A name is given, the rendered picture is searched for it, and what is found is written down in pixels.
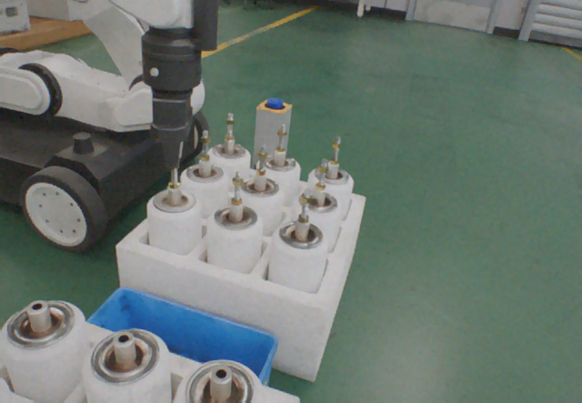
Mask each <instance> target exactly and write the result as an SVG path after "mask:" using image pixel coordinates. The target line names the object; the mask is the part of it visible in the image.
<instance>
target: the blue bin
mask: <svg viewBox="0 0 582 403"><path fill-rule="evenodd" d="M86 322H87V323H89V324H92V325H95V326H97V327H101V328H104V329H106V330H109V331H112V332H117V331H121V330H126V329H141V330H145V331H148V332H150V333H152V334H154V335H156V336H158V337H159V338H161V339H162V340H163V341H164V343H165V344H166V347H167V349H168V352H169V353H172V354H175V355H178V356H180V357H182V358H187V359H190V360H193V361H195V362H197V363H200V364H205V363H206V362H210V361H214V360H230V361H235V362H237V363H239V364H242V365H244V366H245V367H247V368H249V369H250V370H251V371H252V372H254V373H255V375H256V376H257V377H258V379H259V380H260V382H261V384H262V386H266V387H268V381H269V377H270V372H271V367H272V362H273V358H274V355H275V353H276V350H277V346H278V339H277V337H276V336H274V335H272V334H270V333H267V332H265V331H262V330H258V329H255V328H252V327H248V326H245V325H242V324H238V323H236V322H233V321H230V320H227V319H224V318H221V317H217V316H213V315H210V314H207V313H205V312H202V311H199V310H196V309H193V308H191V307H186V306H183V305H180V304H177V303H174V302H171V301H168V300H165V299H162V298H160V297H155V296H152V295H149V294H147V293H144V292H141V291H138V290H135V289H132V288H130V287H120V288H119V289H118V290H116V291H115V292H114V293H113V294H112V295H111V296H110V297H109V299H108V300H107V301H106V302H105V303H104V304H103V305H102V306H101V307H100V308H99V309H98V310H97V311H96V312H95V313H94V314H93V315H92V316H91V317H90V318H89V319H88V320H87V321H86Z"/></svg>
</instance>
